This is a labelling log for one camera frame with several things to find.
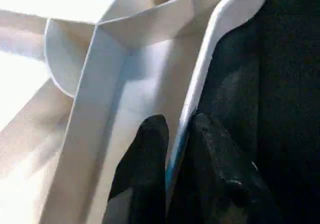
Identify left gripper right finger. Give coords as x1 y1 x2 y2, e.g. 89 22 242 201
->
172 113 283 224

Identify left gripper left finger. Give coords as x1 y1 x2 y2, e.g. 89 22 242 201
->
103 114 171 224

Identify white plastic table top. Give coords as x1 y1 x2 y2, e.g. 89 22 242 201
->
0 0 267 224

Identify black mat cover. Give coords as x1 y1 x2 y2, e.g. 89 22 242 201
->
193 0 320 224

